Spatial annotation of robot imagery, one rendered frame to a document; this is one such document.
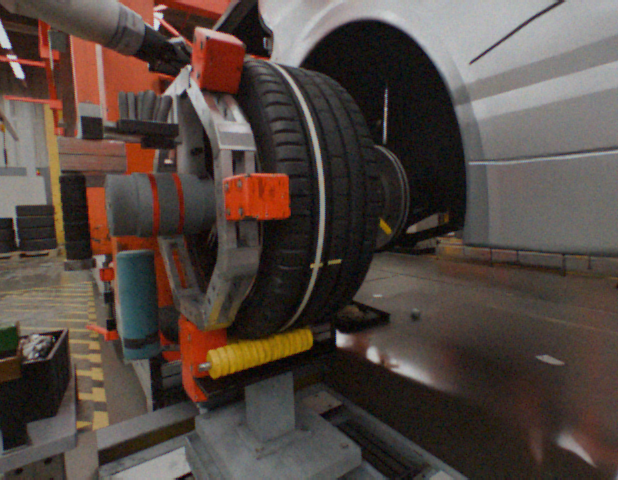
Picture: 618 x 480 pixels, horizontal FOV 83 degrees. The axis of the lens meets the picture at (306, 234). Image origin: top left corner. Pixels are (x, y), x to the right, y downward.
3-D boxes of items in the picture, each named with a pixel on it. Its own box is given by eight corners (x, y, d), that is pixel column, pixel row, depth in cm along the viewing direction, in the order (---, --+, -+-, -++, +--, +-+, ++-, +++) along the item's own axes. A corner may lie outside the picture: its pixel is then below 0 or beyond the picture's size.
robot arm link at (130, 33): (123, 29, 67) (151, 45, 72) (117, -11, 69) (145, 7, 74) (98, 55, 72) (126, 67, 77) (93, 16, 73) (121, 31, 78)
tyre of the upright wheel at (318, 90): (296, 357, 105) (445, 215, 60) (220, 381, 92) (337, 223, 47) (232, 194, 136) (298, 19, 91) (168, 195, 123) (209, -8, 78)
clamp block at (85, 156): (128, 172, 57) (125, 138, 56) (59, 170, 52) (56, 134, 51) (123, 175, 61) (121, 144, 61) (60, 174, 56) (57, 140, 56)
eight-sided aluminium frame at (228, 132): (266, 349, 64) (250, 36, 59) (231, 359, 60) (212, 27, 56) (184, 294, 109) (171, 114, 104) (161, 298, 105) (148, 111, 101)
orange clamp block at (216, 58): (238, 95, 68) (247, 45, 63) (197, 89, 64) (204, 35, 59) (226, 83, 72) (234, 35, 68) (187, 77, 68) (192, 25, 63)
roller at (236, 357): (322, 349, 87) (321, 326, 86) (203, 387, 70) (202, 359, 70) (309, 342, 91) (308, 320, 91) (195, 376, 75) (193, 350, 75)
